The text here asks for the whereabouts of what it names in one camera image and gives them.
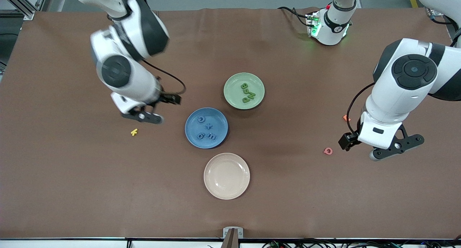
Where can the blue foam letter C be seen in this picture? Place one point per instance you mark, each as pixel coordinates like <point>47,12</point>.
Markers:
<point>198,120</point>

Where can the blue foam number 9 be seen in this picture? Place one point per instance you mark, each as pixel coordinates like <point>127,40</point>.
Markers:
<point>203,135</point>

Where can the blue foam letter E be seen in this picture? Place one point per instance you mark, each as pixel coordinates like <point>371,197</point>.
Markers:
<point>212,136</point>

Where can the green foam letter P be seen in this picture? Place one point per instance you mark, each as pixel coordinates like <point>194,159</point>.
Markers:
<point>245,100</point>

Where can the green foam letter N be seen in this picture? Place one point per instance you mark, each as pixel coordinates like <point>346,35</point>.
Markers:
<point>251,95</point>

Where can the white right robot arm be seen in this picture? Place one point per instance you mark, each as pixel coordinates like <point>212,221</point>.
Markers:
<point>119,71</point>

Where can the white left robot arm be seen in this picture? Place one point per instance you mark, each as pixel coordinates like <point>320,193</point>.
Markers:
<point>414,71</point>

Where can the pink foam letter Q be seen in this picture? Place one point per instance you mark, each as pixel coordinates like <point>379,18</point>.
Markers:
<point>325,151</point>

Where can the orange foam letter E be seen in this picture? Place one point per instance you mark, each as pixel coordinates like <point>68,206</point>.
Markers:
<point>345,118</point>

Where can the yellow foam letter K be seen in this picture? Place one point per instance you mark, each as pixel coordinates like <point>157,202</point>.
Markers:
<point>133,132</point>

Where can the blue plate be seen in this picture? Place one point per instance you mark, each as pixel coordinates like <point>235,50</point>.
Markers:
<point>194,127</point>

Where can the green plate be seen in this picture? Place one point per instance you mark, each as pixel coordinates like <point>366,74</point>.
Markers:
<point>234,96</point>

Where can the beige plate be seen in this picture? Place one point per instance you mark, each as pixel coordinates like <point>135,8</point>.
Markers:
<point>227,176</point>

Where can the brown table cover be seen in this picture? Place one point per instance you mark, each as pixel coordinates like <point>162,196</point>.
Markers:
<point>72,204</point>

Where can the grey metal mount bracket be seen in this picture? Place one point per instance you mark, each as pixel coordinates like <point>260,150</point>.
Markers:
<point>232,233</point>

